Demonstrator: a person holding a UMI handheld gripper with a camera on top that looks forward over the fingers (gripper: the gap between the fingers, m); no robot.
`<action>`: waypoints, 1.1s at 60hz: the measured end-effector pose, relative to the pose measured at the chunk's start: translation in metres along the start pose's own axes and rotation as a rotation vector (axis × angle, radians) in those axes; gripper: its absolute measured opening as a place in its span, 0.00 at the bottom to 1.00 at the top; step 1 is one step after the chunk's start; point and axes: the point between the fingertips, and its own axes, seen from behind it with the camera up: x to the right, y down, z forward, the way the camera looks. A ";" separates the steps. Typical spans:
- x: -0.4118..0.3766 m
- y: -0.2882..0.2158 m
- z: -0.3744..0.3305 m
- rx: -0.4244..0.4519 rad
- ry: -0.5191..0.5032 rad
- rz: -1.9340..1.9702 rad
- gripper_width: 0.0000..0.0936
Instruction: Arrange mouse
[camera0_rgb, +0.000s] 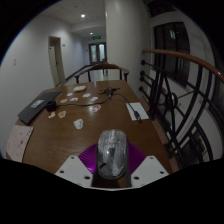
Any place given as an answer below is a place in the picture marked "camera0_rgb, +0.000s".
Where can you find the round ceiling light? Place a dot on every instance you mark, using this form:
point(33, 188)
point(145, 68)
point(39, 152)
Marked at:
point(82, 15)
point(91, 33)

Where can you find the green exit sign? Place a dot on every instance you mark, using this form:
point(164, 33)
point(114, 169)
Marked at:
point(96, 37)

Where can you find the small beige sticker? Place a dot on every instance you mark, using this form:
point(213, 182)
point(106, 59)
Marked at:
point(63, 100)
point(51, 115)
point(62, 114)

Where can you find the white marbled mouse pad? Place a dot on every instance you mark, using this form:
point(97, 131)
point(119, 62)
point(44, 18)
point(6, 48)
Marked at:
point(19, 141)

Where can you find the dark framed window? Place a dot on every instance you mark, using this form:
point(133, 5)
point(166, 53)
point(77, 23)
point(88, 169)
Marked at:
point(171, 50)

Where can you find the black railing with wooden handrail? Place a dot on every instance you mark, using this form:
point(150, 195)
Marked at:
point(173, 55)

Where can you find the wooden side door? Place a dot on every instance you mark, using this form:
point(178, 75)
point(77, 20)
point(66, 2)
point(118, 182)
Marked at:
point(56, 60)

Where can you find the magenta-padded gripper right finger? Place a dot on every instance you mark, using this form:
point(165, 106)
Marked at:
point(150, 170)

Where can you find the small white sticker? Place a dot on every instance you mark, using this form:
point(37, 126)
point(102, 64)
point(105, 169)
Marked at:
point(69, 94)
point(86, 95)
point(74, 99)
point(94, 98)

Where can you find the white paper sheet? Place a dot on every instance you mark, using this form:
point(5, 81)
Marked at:
point(140, 110)

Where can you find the double glass door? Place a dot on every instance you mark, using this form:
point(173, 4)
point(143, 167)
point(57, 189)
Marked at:
point(98, 52)

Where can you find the flat black laptop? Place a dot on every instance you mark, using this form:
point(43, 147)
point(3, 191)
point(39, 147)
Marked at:
point(36, 106)

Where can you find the white wall switch plate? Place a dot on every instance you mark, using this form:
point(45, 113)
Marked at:
point(14, 62)

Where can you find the beige card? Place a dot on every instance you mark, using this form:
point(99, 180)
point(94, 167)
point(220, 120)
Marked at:
point(79, 88)

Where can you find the wooden chair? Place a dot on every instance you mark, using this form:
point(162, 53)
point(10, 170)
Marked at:
point(103, 65)

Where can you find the small black block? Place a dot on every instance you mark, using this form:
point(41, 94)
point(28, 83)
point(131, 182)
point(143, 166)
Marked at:
point(50, 106)

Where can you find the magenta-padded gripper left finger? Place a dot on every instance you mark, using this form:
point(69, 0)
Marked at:
point(71, 168)

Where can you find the white and red sticker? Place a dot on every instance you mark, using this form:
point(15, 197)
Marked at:
point(96, 107)

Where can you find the transparent computer mouse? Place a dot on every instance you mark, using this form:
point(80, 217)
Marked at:
point(112, 153)

